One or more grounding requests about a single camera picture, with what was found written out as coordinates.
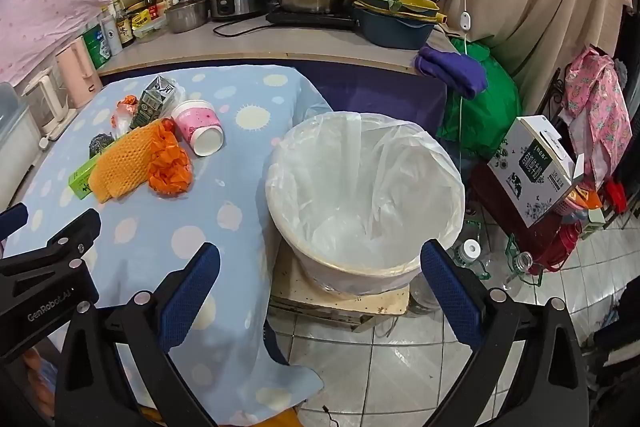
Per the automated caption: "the stainless steel bowl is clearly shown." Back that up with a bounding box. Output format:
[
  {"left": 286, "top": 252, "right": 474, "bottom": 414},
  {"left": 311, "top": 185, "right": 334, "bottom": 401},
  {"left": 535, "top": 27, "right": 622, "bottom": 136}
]
[{"left": 165, "top": 0, "right": 208, "bottom": 34}]

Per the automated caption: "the pink electric kettle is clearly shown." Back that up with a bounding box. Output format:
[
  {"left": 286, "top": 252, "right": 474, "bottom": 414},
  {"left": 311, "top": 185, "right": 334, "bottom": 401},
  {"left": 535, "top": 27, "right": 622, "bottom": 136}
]
[{"left": 54, "top": 38, "right": 103, "bottom": 108}]

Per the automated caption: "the translucent storage container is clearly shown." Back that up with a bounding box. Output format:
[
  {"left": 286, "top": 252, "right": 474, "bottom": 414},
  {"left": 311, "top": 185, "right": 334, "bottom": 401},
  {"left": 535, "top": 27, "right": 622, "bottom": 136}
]
[{"left": 0, "top": 82, "right": 41, "bottom": 188}]

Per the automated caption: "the white and green carton box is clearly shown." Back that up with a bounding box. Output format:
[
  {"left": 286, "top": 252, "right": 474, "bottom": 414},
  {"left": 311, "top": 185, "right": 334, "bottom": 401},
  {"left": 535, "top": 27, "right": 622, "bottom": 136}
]
[{"left": 487, "top": 116, "right": 585, "bottom": 229}]

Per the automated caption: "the black induction cooker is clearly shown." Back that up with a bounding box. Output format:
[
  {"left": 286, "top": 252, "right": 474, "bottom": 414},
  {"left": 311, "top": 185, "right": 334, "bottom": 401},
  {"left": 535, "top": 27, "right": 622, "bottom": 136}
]
[{"left": 265, "top": 9, "right": 358, "bottom": 30}]

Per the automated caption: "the green plastic bag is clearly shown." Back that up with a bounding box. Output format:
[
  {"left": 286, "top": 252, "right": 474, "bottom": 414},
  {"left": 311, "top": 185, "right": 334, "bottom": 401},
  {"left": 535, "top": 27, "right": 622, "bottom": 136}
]
[{"left": 437, "top": 38, "right": 522, "bottom": 158}]

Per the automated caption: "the steel wool scrubber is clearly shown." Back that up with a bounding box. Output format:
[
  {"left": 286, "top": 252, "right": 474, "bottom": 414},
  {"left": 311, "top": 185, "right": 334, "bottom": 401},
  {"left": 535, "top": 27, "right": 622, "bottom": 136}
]
[{"left": 89, "top": 133, "right": 117, "bottom": 158}]

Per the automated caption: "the black power cable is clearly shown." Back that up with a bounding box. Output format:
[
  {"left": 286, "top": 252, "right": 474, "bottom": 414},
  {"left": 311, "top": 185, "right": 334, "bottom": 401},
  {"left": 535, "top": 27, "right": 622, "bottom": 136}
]
[{"left": 212, "top": 19, "right": 271, "bottom": 36}]

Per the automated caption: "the orange plastic bag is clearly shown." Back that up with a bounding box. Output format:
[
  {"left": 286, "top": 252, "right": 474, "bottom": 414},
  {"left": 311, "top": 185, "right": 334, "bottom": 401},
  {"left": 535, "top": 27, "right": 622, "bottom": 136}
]
[{"left": 148, "top": 119, "right": 193, "bottom": 198}]

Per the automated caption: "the green cardboard box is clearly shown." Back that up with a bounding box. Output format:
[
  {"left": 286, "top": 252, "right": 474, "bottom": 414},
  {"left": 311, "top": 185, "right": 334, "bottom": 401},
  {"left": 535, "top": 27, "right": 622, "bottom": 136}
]
[{"left": 69, "top": 154, "right": 108, "bottom": 200}]

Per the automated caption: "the purple folded cloth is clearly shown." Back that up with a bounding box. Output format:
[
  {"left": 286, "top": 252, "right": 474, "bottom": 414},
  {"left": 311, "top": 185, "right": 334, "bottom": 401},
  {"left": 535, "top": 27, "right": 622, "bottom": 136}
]
[{"left": 415, "top": 46, "right": 489, "bottom": 98}]

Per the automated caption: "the green canister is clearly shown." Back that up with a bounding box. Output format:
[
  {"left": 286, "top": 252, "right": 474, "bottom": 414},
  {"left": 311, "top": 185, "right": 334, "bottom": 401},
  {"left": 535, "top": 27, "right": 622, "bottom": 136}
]
[{"left": 82, "top": 24, "right": 111, "bottom": 68}]

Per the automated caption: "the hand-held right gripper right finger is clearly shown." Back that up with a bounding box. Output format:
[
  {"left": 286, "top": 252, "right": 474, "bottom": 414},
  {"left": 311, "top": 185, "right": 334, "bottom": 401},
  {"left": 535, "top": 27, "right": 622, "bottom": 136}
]
[{"left": 421, "top": 239, "right": 598, "bottom": 427}]

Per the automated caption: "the white cable with switch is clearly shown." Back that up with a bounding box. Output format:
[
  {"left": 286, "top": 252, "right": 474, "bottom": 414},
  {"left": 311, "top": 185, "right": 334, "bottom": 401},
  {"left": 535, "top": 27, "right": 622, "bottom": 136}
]
[{"left": 457, "top": 0, "right": 473, "bottom": 158}]

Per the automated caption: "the clear plastic wrapper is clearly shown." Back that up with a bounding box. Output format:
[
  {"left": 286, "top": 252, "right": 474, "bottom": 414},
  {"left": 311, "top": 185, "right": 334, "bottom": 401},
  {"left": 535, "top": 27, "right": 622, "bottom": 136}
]
[{"left": 111, "top": 101, "right": 136, "bottom": 140}]

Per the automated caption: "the white lined trash bin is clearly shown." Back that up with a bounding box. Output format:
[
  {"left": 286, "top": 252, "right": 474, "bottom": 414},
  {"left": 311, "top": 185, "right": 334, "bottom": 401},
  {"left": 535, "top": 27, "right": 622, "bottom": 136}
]
[{"left": 265, "top": 111, "right": 467, "bottom": 298}]

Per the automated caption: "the white glass kettle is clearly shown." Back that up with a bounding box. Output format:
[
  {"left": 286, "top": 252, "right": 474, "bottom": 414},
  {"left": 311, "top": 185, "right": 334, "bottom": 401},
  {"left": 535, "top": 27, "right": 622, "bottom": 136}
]
[{"left": 22, "top": 68, "right": 76, "bottom": 138}]

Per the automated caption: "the clear plastic bottle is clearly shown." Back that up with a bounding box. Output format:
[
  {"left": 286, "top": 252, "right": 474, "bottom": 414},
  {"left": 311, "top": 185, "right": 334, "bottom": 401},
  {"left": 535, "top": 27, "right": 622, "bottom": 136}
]
[{"left": 505, "top": 234, "right": 543, "bottom": 288}]

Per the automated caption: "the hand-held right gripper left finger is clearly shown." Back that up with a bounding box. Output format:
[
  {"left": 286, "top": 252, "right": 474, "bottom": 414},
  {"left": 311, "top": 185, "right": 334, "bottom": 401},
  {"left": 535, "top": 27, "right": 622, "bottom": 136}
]
[{"left": 54, "top": 243, "right": 221, "bottom": 427}]

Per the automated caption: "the dark blue basin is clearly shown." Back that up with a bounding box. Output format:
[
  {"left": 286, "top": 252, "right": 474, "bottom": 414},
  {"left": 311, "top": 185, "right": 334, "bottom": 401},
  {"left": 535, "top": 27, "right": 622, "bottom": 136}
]
[{"left": 352, "top": 7, "right": 441, "bottom": 50}]

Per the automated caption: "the white capped plastic bottle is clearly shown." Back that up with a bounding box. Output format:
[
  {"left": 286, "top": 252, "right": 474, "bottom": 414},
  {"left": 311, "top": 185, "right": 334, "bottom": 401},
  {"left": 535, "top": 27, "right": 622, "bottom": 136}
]
[{"left": 452, "top": 238, "right": 493, "bottom": 280}]

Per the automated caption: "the dark soy sauce bottle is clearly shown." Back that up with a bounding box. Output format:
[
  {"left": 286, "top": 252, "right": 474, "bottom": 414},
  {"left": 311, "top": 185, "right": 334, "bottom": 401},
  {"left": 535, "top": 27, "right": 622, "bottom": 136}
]
[{"left": 116, "top": 9, "right": 136, "bottom": 48}]

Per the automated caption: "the pink paper cup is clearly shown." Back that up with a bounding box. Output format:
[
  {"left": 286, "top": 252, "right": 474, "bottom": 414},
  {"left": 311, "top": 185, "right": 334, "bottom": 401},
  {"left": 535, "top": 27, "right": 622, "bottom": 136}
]
[{"left": 171, "top": 99, "right": 224, "bottom": 156}]

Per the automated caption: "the clear plastic food container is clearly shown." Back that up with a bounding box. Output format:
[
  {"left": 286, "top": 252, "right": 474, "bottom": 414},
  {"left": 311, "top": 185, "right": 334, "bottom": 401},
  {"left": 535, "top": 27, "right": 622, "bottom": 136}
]
[{"left": 134, "top": 19, "right": 168, "bottom": 42}]

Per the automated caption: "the orange waffle cloth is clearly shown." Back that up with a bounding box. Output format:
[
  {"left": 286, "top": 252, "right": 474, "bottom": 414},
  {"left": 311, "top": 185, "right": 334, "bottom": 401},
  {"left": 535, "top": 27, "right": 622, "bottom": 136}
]
[{"left": 95, "top": 119, "right": 168, "bottom": 202}]

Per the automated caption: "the stack of yellow basins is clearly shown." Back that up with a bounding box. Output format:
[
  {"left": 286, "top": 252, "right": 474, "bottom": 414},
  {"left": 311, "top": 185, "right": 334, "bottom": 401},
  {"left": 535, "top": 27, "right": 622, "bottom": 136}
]
[{"left": 355, "top": 0, "right": 448, "bottom": 24}]

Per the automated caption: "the pink printed garment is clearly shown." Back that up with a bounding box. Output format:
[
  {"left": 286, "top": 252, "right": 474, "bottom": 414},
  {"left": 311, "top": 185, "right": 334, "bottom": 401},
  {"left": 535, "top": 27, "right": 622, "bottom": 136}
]
[{"left": 564, "top": 48, "right": 632, "bottom": 188}]

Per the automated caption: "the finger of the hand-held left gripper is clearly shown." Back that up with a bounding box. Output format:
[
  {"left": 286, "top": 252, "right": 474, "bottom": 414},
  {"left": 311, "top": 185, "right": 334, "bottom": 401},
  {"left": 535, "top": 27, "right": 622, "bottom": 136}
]
[
  {"left": 0, "top": 208, "right": 102, "bottom": 279},
  {"left": 0, "top": 203, "right": 29, "bottom": 241}
]

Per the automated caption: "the green drink carton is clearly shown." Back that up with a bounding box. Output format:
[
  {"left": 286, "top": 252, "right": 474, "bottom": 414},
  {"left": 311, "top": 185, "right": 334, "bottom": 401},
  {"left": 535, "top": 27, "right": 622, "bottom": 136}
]
[{"left": 129, "top": 76, "right": 178, "bottom": 130}]

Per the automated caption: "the yellow seasoning packet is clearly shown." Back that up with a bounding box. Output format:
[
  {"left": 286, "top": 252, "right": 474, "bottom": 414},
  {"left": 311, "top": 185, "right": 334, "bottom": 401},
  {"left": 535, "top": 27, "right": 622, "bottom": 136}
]
[{"left": 131, "top": 8, "right": 158, "bottom": 30}]

